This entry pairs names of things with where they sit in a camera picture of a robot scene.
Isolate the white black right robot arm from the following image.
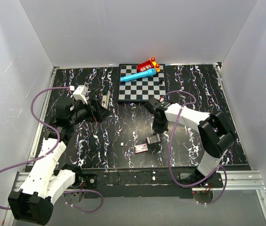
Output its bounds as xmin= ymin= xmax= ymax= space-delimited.
xmin=145 ymin=98 xmax=236 ymax=188

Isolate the red yellow toy bus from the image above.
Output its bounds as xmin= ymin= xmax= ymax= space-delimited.
xmin=137 ymin=57 xmax=160 ymax=73

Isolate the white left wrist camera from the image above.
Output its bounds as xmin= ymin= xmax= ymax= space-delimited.
xmin=73 ymin=85 xmax=88 ymax=105

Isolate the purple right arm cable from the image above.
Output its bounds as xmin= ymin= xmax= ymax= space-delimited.
xmin=161 ymin=90 xmax=227 ymax=205

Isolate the black white chessboard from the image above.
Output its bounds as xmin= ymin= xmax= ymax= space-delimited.
xmin=117 ymin=65 xmax=166 ymax=102

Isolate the red white staple box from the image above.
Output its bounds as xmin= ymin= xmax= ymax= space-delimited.
xmin=134 ymin=144 xmax=148 ymax=154

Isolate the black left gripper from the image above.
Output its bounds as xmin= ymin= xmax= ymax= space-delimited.
xmin=69 ymin=98 xmax=111 ymax=126

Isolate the black silver stapler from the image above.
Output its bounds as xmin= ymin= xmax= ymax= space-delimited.
xmin=101 ymin=90 xmax=110 ymax=109

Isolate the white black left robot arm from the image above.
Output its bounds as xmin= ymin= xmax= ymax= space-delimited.
xmin=8 ymin=98 xmax=111 ymax=226

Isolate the aluminium rail frame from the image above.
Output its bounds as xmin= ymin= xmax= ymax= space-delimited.
xmin=3 ymin=62 xmax=266 ymax=226

